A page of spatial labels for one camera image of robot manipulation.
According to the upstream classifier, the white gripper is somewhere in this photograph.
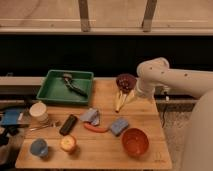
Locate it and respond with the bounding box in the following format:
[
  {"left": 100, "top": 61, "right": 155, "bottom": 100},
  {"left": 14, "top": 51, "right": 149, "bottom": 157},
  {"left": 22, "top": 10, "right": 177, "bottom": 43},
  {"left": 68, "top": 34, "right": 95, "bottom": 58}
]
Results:
[{"left": 115, "top": 79, "right": 155, "bottom": 112}]

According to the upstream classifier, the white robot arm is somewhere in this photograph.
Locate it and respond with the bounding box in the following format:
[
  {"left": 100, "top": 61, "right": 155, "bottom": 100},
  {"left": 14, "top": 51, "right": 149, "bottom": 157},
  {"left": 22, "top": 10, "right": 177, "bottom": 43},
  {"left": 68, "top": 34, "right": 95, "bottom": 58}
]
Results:
[{"left": 116, "top": 57, "right": 213, "bottom": 171}]

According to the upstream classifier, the blue sponge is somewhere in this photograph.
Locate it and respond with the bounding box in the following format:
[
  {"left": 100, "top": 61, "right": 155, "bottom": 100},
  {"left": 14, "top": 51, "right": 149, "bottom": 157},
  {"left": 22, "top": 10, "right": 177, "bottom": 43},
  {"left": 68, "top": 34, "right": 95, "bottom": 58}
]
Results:
[{"left": 110, "top": 118, "right": 129, "bottom": 136}]

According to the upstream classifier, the wooden board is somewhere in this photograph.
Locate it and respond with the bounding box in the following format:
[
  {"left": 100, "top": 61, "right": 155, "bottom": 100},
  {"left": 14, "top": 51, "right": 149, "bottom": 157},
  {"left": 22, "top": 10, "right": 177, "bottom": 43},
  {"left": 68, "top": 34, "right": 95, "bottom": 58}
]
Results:
[{"left": 16, "top": 78, "right": 172, "bottom": 170}]

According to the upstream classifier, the crumpled blue-grey cloth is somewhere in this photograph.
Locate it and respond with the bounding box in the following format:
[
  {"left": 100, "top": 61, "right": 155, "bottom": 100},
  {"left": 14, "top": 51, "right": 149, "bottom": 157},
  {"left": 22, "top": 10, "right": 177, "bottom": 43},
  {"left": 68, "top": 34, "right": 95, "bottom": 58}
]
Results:
[{"left": 80, "top": 108, "right": 100, "bottom": 126}]

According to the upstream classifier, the orange bowl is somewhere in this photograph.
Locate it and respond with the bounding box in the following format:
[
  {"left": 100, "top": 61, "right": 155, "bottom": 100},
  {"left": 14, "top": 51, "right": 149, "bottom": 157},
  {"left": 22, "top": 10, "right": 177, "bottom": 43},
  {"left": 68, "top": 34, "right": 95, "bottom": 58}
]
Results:
[{"left": 122, "top": 128, "right": 149, "bottom": 157}]

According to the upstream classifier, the dark tool in tray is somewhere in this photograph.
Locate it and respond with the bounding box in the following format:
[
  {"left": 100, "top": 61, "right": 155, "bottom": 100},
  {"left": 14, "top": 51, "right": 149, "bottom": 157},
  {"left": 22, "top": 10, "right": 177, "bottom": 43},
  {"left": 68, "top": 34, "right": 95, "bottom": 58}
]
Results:
[{"left": 62, "top": 73, "right": 87, "bottom": 97}]

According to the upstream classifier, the green plastic tray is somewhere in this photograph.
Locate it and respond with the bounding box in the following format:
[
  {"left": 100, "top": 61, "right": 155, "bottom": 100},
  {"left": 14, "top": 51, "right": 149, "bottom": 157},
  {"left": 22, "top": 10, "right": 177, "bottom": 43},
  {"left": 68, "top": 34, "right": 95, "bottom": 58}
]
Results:
[{"left": 37, "top": 70, "right": 94, "bottom": 105}]

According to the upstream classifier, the apple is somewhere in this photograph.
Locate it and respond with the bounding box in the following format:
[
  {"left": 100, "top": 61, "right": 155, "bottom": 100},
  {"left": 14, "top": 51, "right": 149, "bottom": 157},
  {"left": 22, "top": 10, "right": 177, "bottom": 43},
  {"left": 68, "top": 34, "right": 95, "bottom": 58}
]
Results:
[{"left": 60, "top": 135, "right": 76, "bottom": 153}]

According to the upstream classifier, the metal fork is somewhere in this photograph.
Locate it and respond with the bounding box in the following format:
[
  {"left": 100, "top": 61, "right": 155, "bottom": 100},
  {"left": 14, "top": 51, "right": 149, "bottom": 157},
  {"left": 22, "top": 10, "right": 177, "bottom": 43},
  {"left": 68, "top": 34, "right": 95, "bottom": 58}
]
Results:
[{"left": 30, "top": 121, "right": 61, "bottom": 131}]

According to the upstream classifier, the white cup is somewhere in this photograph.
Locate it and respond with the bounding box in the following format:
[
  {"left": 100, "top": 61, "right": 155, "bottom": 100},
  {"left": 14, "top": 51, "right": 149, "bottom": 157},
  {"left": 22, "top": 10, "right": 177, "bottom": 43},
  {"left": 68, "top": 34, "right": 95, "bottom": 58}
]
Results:
[{"left": 29, "top": 102, "right": 49, "bottom": 123}]

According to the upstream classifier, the blue cup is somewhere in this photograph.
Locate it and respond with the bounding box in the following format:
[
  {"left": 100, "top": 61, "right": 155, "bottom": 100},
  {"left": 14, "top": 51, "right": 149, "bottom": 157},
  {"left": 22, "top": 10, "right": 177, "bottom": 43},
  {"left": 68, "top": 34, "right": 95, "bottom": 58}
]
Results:
[{"left": 30, "top": 138, "right": 48, "bottom": 157}]

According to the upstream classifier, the blue box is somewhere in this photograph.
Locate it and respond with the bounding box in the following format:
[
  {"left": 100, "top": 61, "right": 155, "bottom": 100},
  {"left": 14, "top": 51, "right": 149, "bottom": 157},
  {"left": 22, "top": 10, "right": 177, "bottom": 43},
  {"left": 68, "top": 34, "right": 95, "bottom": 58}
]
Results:
[{"left": 0, "top": 108, "right": 23, "bottom": 126}]

